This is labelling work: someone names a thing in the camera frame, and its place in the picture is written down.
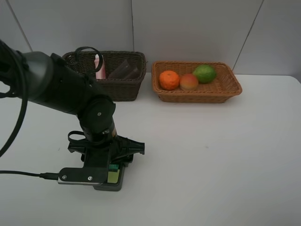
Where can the translucent purple plastic cup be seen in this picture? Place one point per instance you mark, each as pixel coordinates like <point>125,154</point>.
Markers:
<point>126,70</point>

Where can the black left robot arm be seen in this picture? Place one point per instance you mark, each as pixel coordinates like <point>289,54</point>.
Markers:
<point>48,81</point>

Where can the light orange wicker basket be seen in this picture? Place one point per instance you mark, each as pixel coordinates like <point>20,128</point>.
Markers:
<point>224,86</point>

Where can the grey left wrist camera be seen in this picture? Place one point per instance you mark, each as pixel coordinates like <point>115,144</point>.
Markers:
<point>83,176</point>

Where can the dark green pump bottle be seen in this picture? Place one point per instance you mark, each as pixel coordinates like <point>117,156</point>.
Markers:
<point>114,180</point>

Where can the orange mandarin fruit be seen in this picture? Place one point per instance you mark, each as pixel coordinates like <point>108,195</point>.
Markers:
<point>169,80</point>

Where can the pink bottle white cap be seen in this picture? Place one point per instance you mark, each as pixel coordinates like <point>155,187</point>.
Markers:
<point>99,63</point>

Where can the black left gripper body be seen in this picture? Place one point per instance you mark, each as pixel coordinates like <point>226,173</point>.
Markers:
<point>116,150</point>

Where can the red yellow peach fruit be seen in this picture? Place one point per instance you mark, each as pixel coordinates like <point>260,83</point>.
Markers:
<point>188,82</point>

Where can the dark brown wicker basket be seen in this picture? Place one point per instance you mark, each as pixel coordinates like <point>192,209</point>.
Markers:
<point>118,89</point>

